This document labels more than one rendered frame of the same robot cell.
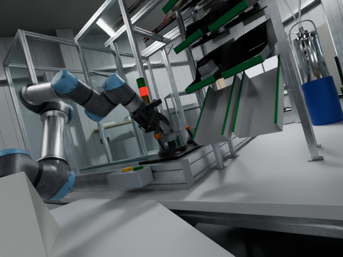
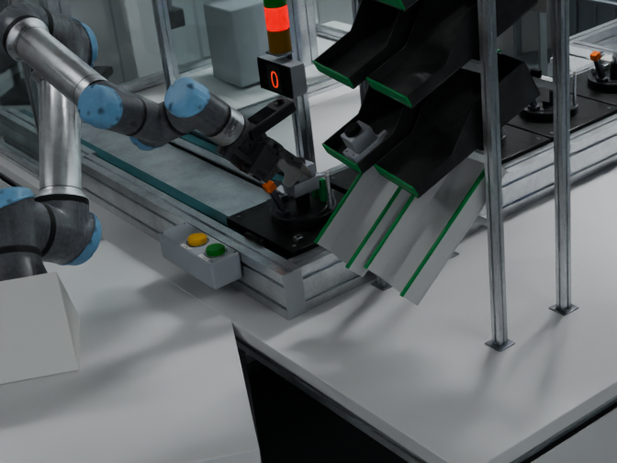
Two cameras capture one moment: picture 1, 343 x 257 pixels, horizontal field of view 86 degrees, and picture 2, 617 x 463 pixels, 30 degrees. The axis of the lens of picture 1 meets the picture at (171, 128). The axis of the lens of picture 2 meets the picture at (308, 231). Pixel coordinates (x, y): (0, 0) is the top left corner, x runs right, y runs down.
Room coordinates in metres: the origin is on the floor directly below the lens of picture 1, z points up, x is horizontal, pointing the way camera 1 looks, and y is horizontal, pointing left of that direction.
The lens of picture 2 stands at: (-1.19, -0.67, 2.01)
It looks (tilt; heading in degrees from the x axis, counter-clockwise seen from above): 26 degrees down; 18
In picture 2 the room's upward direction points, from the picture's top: 7 degrees counter-clockwise
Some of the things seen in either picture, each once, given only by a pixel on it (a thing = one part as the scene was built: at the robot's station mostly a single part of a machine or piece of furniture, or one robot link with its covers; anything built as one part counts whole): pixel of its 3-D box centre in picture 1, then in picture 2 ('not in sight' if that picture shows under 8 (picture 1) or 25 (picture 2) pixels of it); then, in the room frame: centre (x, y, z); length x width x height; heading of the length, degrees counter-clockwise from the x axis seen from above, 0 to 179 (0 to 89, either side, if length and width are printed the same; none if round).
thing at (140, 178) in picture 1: (129, 177); (199, 254); (0.76, 0.22, 0.93); 0.21 x 0.07 x 0.06; 52
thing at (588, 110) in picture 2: not in sight; (548, 94); (1.47, -0.43, 1.01); 0.24 x 0.24 x 0.13; 52
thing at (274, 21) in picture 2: (143, 92); (276, 16); (1.09, 0.10, 1.33); 0.05 x 0.05 x 0.05
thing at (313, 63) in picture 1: (307, 51); not in sight; (1.15, -0.94, 1.32); 0.14 x 0.14 x 0.38
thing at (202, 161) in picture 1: (217, 142); (471, 167); (1.26, -0.27, 0.91); 1.24 x 0.33 x 0.10; 142
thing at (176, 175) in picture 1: (116, 178); (179, 224); (0.93, 0.33, 0.91); 0.89 x 0.06 x 0.11; 52
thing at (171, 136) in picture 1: (169, 133); (303, 174); (0.89, 0.02, 1.06); 0.08 x 0.04 x 0.07; 142
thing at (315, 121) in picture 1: (321, 101); not in sight; (1.15, -0.94, 0.99); 0.16 x 0.16 x 0.27
